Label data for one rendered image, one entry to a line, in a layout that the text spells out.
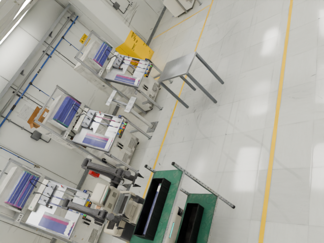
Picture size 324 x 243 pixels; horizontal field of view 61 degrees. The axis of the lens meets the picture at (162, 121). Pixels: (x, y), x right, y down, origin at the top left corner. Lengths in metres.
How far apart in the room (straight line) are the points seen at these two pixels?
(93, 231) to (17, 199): 1.32
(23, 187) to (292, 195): 3.66
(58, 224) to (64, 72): 3.73
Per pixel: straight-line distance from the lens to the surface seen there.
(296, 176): 3.32
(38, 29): 7.22
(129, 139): 5.51
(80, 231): 5.00
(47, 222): 4.71
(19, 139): 6.35
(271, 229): 3.21
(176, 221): 3.69
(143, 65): 5.84
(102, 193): 3.03
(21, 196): 4.75
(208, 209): 3.24
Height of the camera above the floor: 2.75
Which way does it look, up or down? 30 degrees down
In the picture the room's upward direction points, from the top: 51 degrees counter-clockwise
